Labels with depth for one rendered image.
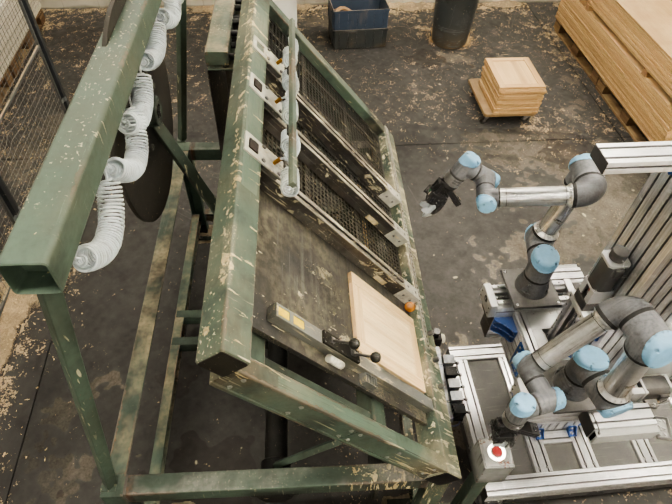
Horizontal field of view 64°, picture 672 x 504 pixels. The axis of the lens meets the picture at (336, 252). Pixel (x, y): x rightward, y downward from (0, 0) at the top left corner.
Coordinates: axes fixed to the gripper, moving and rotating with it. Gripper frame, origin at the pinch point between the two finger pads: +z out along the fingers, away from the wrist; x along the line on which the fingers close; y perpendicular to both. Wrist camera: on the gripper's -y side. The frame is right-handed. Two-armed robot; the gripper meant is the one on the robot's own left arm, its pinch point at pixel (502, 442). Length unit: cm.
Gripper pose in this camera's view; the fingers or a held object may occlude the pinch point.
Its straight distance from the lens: 223.9
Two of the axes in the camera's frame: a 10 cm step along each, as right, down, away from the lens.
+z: -0.3, 6.5, 7.6
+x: 0.6, 7.6, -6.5
